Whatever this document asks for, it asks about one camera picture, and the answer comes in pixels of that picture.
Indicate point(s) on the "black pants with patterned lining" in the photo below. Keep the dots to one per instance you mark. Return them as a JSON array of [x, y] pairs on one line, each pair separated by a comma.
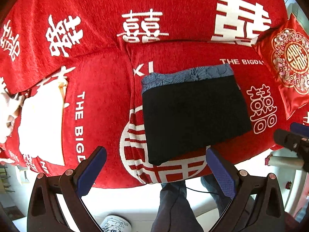
[[191, 109]]

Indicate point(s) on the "red embroidered cushion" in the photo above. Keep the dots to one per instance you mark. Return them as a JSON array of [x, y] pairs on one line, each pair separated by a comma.
[[284, 51]]

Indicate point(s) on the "white cloth on sofa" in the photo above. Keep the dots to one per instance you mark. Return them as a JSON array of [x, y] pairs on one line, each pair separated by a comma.
[[40, 129]]

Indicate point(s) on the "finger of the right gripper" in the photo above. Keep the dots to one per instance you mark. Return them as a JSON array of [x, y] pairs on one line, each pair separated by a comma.
[[299, 129], [291, 140]]

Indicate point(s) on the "white printed slipper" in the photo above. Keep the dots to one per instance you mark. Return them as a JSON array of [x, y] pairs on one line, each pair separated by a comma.
[[113, 223]]

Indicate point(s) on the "red sofa with white characters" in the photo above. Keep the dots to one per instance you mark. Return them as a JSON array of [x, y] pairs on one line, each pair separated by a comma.
[[104, 49]]

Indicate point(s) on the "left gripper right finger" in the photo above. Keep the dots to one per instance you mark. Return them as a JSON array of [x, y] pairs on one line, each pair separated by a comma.
[[256, 202]]

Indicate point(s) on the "person's grey trouser legs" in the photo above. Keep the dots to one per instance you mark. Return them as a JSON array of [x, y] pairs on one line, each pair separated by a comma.
[[175, 213]]

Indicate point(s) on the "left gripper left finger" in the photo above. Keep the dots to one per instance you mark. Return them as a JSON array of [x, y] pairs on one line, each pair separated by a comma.
[[44, 212]]

